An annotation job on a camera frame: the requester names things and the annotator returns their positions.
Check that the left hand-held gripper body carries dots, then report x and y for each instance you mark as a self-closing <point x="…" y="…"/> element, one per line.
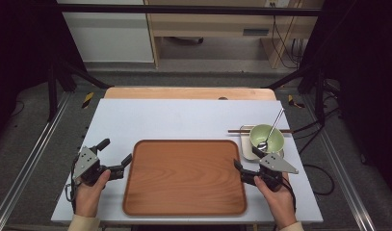
<point x="86" y="160"/>

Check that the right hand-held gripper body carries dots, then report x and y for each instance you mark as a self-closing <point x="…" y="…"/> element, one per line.
<point x="275" y="163"/>

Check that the white square plate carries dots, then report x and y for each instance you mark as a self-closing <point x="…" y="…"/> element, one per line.
<point x="245" y="150"/>

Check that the green bowl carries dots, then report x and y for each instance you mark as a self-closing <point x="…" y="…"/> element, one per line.
<point x="277" y="141"/>

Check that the metal spoon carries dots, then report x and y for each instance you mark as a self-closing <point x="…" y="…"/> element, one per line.
<point x="274" y="126"/>

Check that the brown wooden tray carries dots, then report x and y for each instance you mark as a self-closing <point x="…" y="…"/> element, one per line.
<point x="184" y="179"/>

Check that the person's left hand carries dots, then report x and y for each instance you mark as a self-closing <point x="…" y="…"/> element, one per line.
<point x="87" y="200"/>

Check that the person's right hand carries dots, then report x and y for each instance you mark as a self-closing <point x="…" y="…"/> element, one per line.
<point x="282" y="205"/>

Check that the yellow black tape marker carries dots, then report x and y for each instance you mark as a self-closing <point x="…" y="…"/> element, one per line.
<point x="291" y="100"/>
<point x="87" y="100"/>

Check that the black metal stand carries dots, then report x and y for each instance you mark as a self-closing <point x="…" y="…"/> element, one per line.
<point x="319" y="96"/>
<point x="52" y="93"/>

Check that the light wooden table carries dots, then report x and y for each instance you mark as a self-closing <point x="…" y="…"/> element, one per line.
<point x="184" y="93"/>

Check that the white cabinet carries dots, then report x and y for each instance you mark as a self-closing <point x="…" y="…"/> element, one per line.
<point x="110" y="38"/>

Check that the black curtain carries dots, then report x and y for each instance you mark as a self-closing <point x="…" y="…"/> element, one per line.
<point x="20" y="48"/>
<point x="367" y="64"/>

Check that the light wooden desk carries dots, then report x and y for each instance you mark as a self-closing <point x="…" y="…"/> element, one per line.
<point x="216" y="25"/>

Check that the aluminium floor rail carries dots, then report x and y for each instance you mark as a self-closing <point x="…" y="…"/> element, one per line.
<point x="341" y="173"/>
<point x="26" y="166"/>

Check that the black horizontal frame bar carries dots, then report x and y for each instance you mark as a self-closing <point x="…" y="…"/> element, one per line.
<point x="184" y="9"/>

